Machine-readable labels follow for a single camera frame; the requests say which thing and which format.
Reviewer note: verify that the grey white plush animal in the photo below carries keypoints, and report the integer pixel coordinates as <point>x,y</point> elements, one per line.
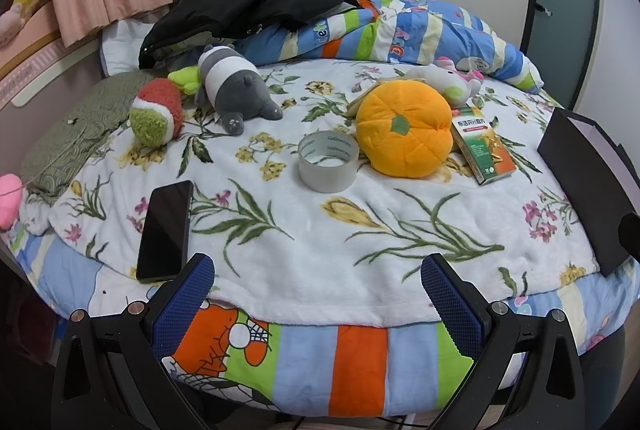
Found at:
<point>235,79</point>

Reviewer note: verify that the white pillow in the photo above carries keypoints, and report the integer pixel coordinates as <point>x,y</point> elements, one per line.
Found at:
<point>120,44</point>

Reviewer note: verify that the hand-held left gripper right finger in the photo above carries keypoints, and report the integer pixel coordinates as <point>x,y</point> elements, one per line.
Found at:
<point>450,305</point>

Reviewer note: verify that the grey tape roll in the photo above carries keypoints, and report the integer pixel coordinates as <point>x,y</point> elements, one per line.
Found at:
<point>306,169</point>

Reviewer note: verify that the green medicine box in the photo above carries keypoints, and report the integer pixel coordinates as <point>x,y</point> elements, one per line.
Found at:
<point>480,144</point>

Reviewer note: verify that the lime green plush piece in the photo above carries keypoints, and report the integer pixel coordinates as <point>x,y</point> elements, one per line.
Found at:
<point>184,78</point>

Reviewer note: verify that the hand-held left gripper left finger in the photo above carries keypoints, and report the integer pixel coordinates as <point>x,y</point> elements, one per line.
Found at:
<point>182,300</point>

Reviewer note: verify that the white pink cat plush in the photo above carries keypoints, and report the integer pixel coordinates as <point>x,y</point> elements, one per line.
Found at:
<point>440,77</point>

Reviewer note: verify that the black storage box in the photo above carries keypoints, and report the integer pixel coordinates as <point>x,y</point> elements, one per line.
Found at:
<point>580,180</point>

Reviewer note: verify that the black smartphone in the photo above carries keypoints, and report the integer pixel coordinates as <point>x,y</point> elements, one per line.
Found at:
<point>165,230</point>

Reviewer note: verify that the red green strawberry plush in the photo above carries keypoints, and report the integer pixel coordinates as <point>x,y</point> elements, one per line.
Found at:
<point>155,109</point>

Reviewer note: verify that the pink window ledge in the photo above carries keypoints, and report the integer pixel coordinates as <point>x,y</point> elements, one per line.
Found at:
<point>35,59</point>

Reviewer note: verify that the pink plush toy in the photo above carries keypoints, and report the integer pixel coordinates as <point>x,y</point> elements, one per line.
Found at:
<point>9,24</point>

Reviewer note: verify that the striped cartoon quilt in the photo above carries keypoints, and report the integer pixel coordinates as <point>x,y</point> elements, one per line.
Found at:
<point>425,34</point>

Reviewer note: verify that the olive green cushion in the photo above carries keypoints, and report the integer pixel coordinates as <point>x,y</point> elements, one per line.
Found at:
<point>75,134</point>

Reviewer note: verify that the round pink plush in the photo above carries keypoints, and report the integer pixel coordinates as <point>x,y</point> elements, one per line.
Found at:
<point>9,200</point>

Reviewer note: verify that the white floral blanket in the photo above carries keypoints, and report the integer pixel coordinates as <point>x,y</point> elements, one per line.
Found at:
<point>310,250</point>

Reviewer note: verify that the black clothing pile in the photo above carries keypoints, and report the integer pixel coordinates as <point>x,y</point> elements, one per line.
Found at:
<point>240,4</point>

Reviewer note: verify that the orange pumpkin plush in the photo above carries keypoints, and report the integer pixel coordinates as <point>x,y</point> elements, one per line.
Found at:
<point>400,144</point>

